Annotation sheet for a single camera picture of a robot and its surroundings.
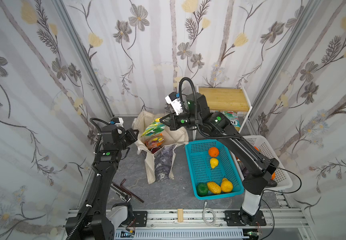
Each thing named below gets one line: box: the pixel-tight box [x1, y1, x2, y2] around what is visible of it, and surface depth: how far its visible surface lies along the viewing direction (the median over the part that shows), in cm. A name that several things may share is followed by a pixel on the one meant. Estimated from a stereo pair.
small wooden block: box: [177, 208, 184, 223], surface depth 76 cm
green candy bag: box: [140, 118, 167, 138], surface depth 65 cm
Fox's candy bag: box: [220, 111, 241, 132], surface depth 97 cm
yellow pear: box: [221, 177, 233, 193], surface depth 81 cm
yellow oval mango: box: [207, 181, 222, 195], surface depth 82 cm
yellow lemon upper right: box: [210, 157, 219, 169], surface depth 92 cm
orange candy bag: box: [145, 133, 165, 150], surface depth 92 cm
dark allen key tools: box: [110, 178, 144, 203], surface depth 84 cm
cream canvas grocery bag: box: [133, 110, 189, 184], surface depth 84 cm
